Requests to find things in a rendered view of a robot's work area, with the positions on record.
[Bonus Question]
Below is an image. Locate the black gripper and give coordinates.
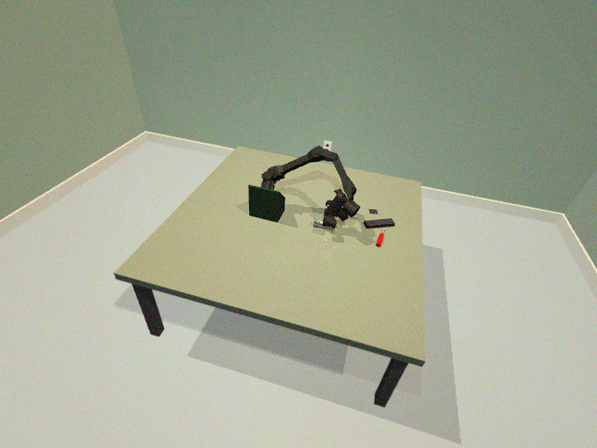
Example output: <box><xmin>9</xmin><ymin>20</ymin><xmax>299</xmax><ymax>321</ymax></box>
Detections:
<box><xmin>323</xmin><ymin>200</ymin><xmax>341</xmax><ymax>229</ymax></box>

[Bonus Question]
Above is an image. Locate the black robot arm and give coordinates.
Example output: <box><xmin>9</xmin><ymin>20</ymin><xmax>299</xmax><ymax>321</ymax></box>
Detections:
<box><xmin>261</xmin><ymin>146</ymin><xmax>360</xmax><ymax>221</ymax></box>

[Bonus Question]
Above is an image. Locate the red-handled screwdriver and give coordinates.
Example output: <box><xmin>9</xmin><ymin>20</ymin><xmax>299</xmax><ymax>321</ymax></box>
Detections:
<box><xmin>376</xmin><ymin>228</ymin><xmax>384</xmax><ymax>247</ymax></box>

